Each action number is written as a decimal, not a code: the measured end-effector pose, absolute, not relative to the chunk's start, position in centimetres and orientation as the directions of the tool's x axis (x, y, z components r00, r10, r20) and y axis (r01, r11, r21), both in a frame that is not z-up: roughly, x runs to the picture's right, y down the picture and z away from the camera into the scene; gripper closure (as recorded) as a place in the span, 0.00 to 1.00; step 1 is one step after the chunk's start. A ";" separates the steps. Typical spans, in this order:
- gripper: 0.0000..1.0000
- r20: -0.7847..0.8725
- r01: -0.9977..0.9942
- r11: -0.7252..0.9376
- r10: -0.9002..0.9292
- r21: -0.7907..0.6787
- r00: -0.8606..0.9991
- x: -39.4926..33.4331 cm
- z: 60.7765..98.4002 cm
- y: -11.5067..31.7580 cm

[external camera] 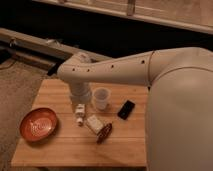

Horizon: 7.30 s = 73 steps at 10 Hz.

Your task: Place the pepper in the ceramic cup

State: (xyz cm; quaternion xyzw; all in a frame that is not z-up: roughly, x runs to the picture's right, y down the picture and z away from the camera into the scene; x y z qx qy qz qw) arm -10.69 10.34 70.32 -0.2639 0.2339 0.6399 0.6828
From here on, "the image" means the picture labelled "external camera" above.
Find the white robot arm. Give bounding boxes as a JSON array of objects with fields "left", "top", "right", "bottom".
[{"left": 57, "top": 47, "right": 213, "bottom": 171}]

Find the white plastic bottle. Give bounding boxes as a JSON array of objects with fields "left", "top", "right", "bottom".
[{"left": 75, "top": 104, "right": 85, "bottom": 126}]

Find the grey metal rail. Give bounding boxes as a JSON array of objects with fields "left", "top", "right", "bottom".
[{"left": 0, "top": 27, "right": 109, "bottom": 61}]

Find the white ceramic cup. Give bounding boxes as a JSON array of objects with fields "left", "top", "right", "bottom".
[{"left": 93, "top": 87, "right": 110, "bottom": 110}]

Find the black smartphone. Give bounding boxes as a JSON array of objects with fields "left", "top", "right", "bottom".
[{"left": 117, "top": 100, "right": 135, "bottom": 120}]

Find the wooden table board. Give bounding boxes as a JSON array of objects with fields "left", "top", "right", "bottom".
[{"left": 11, "top": 79, "right": 148, "bottom": 167}]

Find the orange ceramic bowl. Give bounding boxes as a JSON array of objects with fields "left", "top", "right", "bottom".
[{"left": 19, "top": 108, "right": 58, "bottom": 142}]

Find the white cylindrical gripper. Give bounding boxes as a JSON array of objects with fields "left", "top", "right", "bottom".
[{"left": 69, "top": 83, "right": 92, "bottom": 104}]

